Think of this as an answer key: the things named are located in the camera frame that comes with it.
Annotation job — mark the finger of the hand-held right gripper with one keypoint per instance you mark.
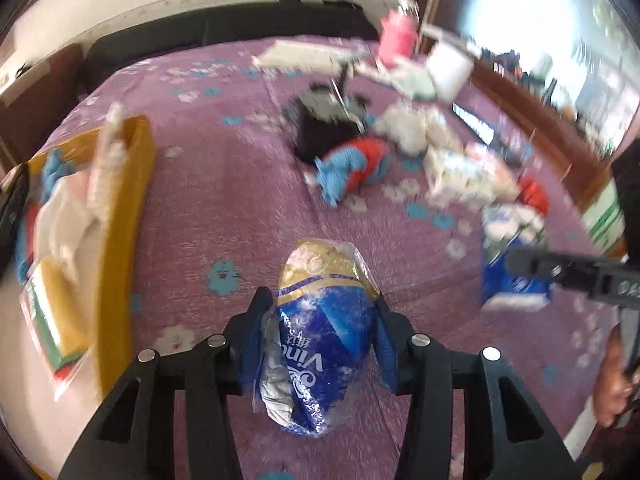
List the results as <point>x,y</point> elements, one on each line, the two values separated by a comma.
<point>545,267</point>

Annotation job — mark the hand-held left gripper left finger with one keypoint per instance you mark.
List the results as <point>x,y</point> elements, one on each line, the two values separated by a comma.
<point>248,355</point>

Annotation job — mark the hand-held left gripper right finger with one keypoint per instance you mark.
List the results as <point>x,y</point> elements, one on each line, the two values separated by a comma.
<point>387,355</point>

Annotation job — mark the blue floral tissue pack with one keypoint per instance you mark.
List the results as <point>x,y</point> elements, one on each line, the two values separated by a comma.
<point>510,280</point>

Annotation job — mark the blue and gold tissue pack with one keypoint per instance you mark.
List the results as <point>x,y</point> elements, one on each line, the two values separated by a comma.
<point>320,340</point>

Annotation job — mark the yellow cardboard box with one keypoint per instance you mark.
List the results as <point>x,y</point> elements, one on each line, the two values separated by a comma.
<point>120,270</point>

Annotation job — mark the yellow sponge pack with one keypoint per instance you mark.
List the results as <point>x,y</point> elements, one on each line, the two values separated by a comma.
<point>55,300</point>

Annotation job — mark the white towel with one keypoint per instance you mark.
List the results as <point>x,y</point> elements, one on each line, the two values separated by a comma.
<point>60,225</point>

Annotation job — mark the bag of coloured sponges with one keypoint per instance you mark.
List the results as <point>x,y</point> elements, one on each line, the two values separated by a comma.
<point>22,255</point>

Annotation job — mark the red soft bundle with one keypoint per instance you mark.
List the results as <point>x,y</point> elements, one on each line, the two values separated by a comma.
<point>534,195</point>

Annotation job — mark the person's right hand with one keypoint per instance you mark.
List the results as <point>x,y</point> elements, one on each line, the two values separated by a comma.
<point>610,385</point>

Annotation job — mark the green and white box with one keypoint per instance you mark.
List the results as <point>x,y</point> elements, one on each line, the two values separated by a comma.
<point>607,220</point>

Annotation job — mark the white floral tissue packet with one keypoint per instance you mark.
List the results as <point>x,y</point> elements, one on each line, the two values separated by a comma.
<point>465,180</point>

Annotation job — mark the wooden cabinet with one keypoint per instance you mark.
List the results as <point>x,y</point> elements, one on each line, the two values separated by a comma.
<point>550,130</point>

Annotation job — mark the purple floral tablecloth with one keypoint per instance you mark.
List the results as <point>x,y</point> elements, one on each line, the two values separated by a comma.
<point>225,200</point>

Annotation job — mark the white crumpled cloth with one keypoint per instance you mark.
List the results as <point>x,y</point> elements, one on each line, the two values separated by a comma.
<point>410,127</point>

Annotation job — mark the blue and red knitted toy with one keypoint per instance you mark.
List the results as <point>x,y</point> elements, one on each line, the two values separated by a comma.
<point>350,160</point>

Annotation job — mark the white plastic jar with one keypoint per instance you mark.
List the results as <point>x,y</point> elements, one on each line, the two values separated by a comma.
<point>450,70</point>

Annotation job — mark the green-edged white cloth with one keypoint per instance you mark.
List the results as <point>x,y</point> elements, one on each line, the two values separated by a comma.
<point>415,85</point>

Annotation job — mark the black cloth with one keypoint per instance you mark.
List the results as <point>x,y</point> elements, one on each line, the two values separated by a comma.
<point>320,130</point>

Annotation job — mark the blue knitted cloth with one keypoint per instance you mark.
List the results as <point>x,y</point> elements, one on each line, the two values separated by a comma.
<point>55,167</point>

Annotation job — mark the pink thermos with knitted sleeve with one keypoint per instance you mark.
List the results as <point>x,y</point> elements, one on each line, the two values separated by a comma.
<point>395,40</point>

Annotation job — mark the black sofa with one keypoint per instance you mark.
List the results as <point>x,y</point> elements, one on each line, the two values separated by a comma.
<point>225,25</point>

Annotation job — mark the brown chair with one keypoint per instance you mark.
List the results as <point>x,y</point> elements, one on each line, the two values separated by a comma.
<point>45,80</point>

